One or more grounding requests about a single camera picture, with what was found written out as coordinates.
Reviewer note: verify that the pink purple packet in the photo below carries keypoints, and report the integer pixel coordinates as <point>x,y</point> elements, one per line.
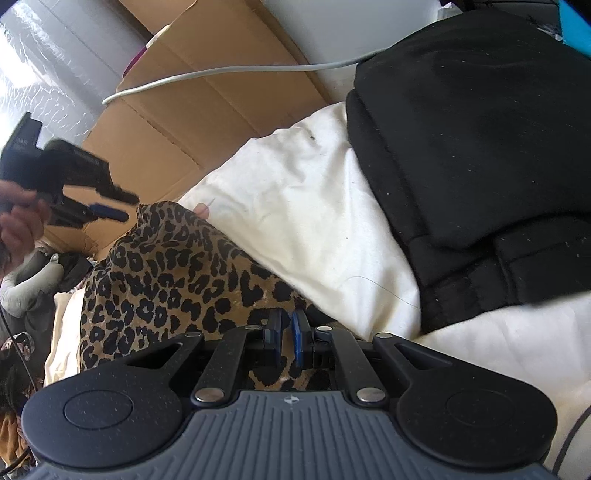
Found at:
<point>138,57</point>

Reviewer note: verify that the bear print blanket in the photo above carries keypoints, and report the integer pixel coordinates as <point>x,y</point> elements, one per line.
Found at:
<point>300,221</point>

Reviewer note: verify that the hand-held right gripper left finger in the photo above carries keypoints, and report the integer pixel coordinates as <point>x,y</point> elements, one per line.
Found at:
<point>276,339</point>

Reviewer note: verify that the leopard print shorts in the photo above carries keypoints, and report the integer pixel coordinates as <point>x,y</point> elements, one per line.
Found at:
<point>161,286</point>

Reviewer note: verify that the clear plastic sheet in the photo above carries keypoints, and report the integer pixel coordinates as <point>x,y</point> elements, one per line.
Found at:
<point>55,69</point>

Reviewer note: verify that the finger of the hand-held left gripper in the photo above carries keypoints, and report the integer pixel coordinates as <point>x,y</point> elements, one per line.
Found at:
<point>108,213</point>
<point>115,194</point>

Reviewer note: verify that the brown cloth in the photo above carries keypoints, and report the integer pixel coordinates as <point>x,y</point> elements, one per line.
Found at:
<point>9,434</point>

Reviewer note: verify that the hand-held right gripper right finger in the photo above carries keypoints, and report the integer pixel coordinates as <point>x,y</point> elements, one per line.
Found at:
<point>299,344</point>

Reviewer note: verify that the black folded garment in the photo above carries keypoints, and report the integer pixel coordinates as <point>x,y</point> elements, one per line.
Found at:
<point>461,161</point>

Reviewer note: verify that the person's left hand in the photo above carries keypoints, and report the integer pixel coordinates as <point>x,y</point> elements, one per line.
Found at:
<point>23,226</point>

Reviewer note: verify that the brown cardboard sheet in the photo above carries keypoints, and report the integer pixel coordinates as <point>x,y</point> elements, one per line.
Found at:
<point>184,120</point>

